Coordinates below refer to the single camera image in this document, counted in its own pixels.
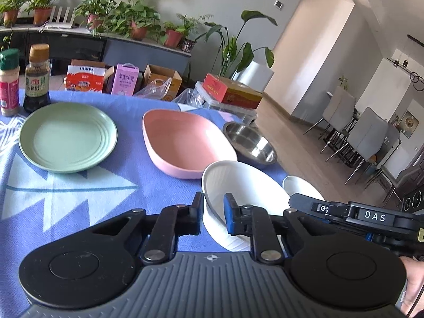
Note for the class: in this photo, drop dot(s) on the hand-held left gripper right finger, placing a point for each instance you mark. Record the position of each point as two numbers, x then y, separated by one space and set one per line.
230 215

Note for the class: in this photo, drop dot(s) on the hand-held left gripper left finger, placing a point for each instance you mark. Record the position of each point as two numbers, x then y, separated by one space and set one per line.
195 215

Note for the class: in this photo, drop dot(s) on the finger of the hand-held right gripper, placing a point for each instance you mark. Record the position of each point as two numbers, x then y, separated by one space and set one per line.
308 203

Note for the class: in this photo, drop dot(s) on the small white bowl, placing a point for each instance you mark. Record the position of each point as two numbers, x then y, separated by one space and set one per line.
298 185

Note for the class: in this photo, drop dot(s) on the large white bowl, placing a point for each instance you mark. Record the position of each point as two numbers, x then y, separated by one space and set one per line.
238 182

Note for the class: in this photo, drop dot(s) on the pink oval bowl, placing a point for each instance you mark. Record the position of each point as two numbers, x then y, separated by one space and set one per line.
185 139

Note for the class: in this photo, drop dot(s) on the green plate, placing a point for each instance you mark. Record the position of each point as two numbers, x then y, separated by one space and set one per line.
66 135

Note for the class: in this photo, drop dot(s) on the person's right hand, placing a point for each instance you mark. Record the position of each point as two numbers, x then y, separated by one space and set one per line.
412 281

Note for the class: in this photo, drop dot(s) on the dark dining chair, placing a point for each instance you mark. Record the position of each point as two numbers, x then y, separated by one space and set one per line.
404 179

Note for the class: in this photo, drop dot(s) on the stainless steel bowl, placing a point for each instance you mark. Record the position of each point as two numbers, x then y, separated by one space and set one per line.
251 142

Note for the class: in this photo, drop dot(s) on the blue printed tablecloth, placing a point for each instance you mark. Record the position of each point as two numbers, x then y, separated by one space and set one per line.
116 188

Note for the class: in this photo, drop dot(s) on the grey dining chair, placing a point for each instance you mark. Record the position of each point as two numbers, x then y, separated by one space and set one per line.
367 132
338 109

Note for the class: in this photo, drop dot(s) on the clear plastic storage box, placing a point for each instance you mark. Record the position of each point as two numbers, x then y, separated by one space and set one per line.
245 114

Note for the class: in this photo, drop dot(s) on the red gift box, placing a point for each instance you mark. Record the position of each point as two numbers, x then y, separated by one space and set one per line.
228 89

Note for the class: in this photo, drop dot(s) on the small distant plant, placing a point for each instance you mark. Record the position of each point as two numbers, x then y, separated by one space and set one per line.
343 82

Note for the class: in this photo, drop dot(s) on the clear plastic bag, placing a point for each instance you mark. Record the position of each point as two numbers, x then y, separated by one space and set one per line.
154 89

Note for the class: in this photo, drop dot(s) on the tall plant in white pot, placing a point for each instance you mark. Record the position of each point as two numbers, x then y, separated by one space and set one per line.
253 74

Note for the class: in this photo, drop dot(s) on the open cardboard box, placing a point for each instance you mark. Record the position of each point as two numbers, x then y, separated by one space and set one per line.
162 73

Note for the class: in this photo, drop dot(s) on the black pendant lamp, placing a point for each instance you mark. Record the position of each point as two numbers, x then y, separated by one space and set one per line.
415 78

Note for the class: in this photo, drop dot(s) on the pink carton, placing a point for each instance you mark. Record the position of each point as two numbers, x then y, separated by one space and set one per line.
124 79

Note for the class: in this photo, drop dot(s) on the fern in dark pot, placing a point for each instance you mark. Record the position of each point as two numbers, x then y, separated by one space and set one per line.
187 43

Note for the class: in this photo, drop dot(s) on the red and white carton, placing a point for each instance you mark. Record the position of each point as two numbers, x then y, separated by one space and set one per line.
84 79

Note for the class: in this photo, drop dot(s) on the small potted plant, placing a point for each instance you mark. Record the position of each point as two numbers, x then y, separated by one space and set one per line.
173 36

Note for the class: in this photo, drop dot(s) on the large bushy potted plant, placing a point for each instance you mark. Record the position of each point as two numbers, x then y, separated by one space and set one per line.
137 23

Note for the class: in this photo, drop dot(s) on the brown-capped soy sauce bottle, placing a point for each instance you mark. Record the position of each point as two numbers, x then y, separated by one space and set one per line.
36 86

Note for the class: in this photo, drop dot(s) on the green-capped spice bottle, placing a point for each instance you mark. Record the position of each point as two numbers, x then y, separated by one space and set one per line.
8 89

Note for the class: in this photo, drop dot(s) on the white router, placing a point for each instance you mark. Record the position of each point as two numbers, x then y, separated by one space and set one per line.
61 18

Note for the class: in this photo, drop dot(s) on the framed wall picture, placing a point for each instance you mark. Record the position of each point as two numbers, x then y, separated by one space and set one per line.
409 124

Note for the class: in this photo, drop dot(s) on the wall light switch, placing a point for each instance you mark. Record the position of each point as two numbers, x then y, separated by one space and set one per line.
278 4

